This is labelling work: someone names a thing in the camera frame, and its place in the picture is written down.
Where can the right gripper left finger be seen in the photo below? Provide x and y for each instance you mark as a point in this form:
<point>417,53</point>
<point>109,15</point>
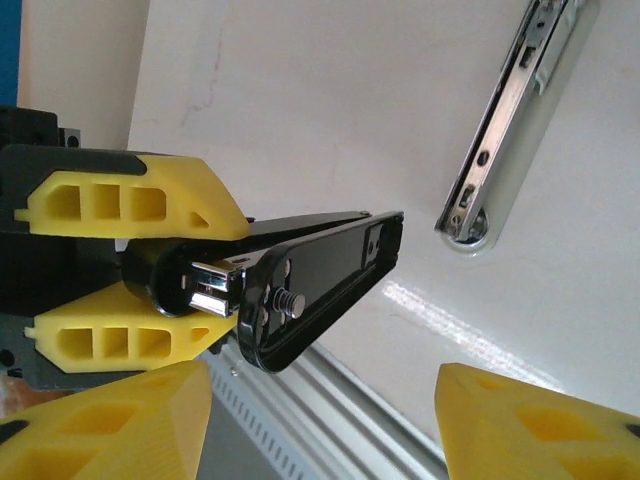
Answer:
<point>100,440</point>

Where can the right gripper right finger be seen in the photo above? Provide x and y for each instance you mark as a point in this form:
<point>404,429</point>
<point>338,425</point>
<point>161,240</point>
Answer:
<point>525,440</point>

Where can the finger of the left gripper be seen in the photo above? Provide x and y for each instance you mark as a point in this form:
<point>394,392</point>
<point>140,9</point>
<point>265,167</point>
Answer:
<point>100,320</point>
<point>200,200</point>

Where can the black stapler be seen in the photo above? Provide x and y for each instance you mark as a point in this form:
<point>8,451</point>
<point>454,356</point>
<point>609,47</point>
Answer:
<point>340,260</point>

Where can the white stapler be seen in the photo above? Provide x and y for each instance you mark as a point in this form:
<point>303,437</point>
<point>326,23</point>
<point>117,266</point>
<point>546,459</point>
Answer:
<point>510,100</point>

